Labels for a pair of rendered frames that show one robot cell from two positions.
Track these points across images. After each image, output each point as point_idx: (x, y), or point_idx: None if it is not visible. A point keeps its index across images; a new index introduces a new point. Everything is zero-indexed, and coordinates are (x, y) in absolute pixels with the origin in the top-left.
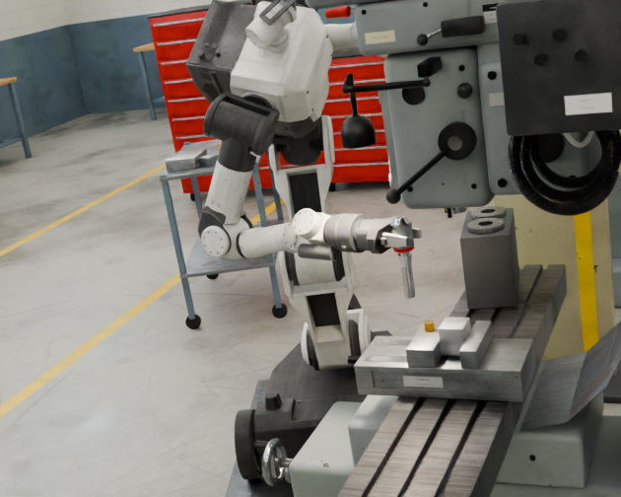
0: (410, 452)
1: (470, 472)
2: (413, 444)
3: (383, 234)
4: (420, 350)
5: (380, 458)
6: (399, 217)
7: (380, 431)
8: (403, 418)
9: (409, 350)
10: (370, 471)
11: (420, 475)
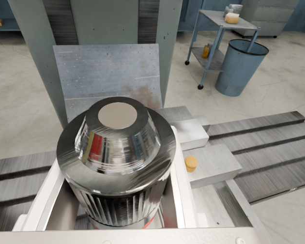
0: (271, 154)
1: (255, 120)
2: (264, 157)
3: (196, 220)
4: (232, 154)
5: (293, 167)
6: (121, 114)
7: (275, 187)
8: (249, 180)
9: (239, 164)
10: None
11: (280, 138)
